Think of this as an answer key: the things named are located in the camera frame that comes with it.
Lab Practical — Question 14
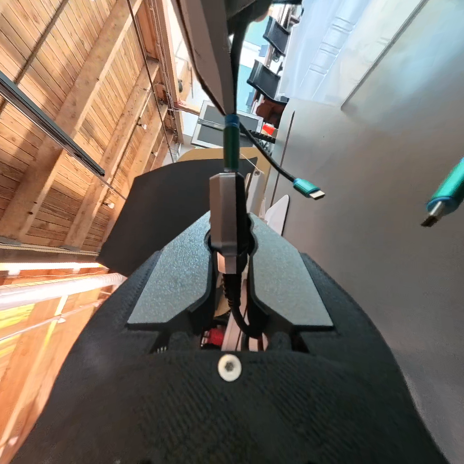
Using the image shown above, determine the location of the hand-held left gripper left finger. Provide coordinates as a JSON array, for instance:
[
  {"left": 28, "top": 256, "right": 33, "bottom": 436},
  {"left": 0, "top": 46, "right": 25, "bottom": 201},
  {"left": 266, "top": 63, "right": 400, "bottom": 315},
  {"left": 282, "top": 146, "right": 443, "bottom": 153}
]
[{"left": 125, "top": 211, "right": 220, "bottom": 331}]

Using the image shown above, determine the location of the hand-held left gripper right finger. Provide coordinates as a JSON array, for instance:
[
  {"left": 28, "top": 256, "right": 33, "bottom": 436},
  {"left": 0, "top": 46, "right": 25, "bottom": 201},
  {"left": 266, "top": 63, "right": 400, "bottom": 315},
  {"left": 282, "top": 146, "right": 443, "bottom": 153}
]
[{"left": 246, "top": 213, "right": 335, "bottom": 331}]

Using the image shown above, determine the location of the grey adapter with black cable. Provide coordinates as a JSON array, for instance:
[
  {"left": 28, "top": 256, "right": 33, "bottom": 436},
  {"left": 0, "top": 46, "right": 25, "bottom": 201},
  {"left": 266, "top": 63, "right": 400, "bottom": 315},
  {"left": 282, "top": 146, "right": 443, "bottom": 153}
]
[{"left": 209, "top": 173, "right": 269, "bottom": 350}]

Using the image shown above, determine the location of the green plug hdmi cable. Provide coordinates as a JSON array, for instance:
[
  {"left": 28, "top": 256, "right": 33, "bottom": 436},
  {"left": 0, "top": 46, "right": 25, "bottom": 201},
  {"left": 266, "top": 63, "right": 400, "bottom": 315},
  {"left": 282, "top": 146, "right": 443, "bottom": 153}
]
[{"left": 222, "top": 14, "right": 270, "bottom": 174}]

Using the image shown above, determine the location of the black screen panel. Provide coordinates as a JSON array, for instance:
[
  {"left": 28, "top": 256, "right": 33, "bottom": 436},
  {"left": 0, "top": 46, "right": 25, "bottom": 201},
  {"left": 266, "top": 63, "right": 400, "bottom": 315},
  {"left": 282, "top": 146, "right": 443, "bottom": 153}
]
[{"left": 96, "top": 159, "right": 254, "bottom": 278}]

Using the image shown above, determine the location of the white stand base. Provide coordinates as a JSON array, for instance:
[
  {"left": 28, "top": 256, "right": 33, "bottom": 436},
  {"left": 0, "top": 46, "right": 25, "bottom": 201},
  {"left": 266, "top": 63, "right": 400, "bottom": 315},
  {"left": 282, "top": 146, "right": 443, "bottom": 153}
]
[{"left": 266, "top": 195, "right": 290, "bottom": 236}]

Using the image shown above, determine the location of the white bar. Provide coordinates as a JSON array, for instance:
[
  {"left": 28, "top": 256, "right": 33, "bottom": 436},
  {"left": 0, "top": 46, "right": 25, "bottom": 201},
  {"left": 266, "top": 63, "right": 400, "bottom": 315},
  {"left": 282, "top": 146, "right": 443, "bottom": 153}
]
[{"left": 246, "top": 170, "right": 267, "bottom": 218}]

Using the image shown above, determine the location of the white framed monitor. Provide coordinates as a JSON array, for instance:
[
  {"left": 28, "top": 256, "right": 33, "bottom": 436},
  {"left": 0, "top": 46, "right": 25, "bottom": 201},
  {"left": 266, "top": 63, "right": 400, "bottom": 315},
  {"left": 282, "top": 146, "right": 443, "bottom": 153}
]
[{"left": 190, "top": 100, "right": 264, "bottom": 149}]

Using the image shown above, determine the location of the black office chair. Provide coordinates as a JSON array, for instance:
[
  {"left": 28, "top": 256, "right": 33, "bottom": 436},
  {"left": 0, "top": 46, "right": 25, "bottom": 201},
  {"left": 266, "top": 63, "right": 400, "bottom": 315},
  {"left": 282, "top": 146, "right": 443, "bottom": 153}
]
[
  {"left": 247, "top": 60, "right": 289, "bottom": 101},
  {"left": 263, "top": 16, "right": 291, "bottom": 58}
]

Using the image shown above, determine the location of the dark grey board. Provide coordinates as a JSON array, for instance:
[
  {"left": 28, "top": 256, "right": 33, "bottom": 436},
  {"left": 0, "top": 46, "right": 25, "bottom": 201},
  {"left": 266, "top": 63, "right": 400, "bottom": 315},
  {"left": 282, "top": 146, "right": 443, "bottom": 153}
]
[{"left": 170, "top": 0, "right": 238, "bottom": 116}]

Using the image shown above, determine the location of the teal plug black cable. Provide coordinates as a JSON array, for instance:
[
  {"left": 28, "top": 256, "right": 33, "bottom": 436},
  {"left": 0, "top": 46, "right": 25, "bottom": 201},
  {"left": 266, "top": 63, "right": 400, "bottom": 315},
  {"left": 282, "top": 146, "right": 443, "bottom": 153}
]
[{"left": 237, "top": 121, "right": 326, "bottom": 201}]

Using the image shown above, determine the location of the wooden frame strip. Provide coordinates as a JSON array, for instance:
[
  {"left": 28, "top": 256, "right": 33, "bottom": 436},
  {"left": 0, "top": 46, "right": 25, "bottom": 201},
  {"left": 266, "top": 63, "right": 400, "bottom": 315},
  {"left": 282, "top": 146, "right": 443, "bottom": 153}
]
[{"left": 178, "top": 147, "right": 272, "bottom": 189}]

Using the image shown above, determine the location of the black ceiling rail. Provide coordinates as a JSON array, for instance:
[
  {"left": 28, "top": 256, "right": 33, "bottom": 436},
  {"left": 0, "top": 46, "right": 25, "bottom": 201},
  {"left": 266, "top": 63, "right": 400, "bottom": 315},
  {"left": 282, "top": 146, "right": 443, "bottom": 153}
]
[{"left": 0, "top": 71, "right": 106, "bottom": 177}]

